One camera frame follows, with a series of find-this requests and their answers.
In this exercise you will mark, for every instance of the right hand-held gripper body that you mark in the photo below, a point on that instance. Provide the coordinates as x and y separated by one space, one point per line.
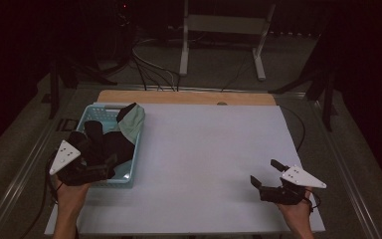
296 186

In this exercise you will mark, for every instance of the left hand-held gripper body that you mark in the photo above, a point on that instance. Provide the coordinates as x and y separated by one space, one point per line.
67 156

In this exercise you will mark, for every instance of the dark cloth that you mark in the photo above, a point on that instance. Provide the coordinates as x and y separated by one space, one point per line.
119 146

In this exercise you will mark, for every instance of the light blue plastic basket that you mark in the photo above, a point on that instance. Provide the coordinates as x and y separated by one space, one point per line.
128 169

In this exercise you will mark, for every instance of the person's right hand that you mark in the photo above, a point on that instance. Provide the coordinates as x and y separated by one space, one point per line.
295 212

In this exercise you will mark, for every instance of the person's left hand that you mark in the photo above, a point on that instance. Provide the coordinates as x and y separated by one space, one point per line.
71 194

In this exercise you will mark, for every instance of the dark floor socket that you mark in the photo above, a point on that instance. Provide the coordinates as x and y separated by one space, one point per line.
68 124

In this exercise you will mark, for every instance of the light green cloth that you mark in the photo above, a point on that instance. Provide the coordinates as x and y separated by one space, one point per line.
133 124

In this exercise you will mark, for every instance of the black stand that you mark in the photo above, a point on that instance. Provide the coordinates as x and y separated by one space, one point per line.
321 83
63 76

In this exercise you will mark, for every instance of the black tripod with device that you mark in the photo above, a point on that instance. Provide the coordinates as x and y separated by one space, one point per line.
123 30

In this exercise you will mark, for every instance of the white metal stand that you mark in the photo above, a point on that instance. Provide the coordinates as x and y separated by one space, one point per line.
225 24

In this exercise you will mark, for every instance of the metal floor rail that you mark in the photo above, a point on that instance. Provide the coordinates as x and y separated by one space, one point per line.
348 172
20 179

